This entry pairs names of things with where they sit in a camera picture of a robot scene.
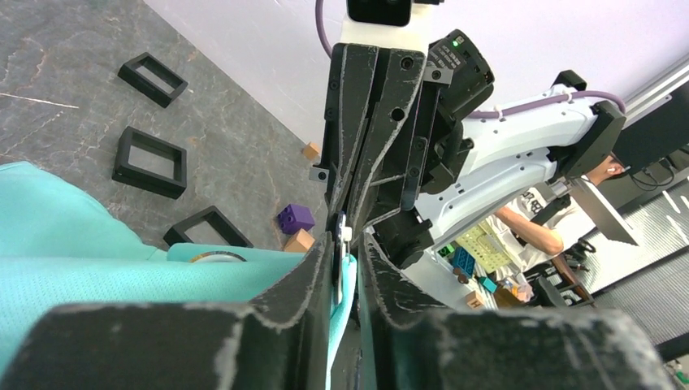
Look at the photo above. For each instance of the orange round brooch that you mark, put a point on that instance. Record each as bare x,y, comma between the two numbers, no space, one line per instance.
217,256

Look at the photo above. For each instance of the purple toy brick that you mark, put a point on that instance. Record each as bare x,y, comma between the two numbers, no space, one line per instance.
293,218

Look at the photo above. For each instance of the mint green garment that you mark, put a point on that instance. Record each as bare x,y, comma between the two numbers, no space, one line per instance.
43,216

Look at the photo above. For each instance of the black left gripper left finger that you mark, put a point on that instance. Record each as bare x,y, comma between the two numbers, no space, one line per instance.
70,323

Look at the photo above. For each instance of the person in white shirt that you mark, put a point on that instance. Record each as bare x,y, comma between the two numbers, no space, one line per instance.
534,230

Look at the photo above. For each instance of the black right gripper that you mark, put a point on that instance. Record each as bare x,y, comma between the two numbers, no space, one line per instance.
413,141

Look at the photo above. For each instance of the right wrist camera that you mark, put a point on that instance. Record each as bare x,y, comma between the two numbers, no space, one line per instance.
403,24

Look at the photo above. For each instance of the blue toy brick background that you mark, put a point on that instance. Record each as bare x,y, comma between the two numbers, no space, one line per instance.
463,260

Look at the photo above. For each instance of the black square frame far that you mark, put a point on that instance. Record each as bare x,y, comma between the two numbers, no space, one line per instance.
154,79

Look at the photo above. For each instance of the black square frame near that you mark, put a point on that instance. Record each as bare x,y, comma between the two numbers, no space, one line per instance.
208,227

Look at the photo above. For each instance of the yellow perforated tray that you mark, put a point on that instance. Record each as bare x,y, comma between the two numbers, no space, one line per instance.
483,244

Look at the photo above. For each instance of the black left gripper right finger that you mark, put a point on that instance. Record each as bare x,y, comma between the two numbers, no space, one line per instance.
412,341

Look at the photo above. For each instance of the black square frame middle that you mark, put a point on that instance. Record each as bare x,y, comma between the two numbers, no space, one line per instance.
150,163

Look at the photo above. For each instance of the black square frame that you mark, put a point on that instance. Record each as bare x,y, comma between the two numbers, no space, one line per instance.
150,163
154,79
208,227

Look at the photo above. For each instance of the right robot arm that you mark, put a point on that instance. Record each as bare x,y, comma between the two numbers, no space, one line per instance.
551,139

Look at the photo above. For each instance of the small wooden cube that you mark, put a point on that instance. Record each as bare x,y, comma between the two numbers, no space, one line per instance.
299,242

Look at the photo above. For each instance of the blue starry round brooch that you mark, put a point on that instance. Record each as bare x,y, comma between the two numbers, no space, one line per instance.
343,237

